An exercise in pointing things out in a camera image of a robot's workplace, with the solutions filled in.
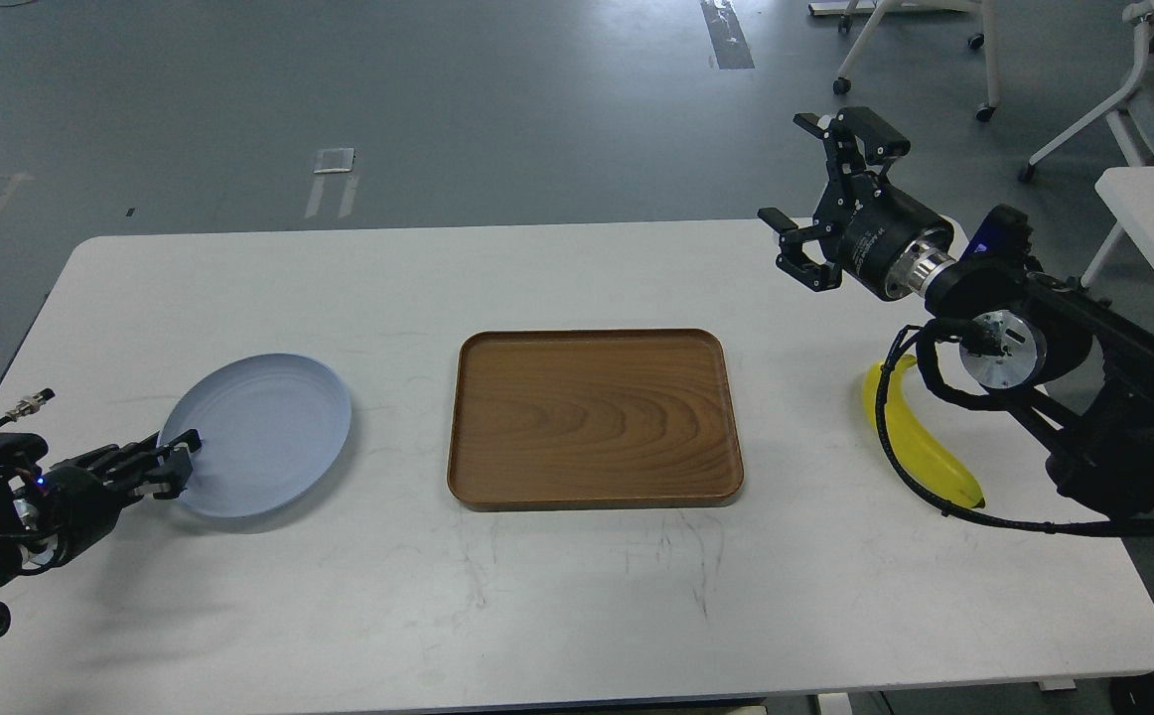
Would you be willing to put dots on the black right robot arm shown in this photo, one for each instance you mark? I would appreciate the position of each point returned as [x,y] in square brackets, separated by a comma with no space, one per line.
[999,334]

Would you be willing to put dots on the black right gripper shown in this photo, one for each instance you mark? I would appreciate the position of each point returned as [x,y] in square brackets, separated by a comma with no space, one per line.
[875,224]

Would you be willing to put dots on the white rolling chair base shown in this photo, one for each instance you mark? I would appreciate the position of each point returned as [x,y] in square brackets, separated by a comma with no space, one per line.
[889,38]

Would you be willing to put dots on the light blue plate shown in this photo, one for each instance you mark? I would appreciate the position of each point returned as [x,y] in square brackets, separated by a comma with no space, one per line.
[270,427]

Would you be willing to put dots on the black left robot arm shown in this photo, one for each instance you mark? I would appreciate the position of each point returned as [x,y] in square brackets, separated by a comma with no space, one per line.
[20,457]

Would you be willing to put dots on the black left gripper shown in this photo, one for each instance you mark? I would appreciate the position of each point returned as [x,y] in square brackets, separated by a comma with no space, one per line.
[74,509]

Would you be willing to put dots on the brown wooden tray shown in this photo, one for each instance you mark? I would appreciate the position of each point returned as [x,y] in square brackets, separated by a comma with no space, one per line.
[626,418]

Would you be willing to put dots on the yellow banana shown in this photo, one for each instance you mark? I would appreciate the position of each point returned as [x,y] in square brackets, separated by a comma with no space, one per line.
[928,461]

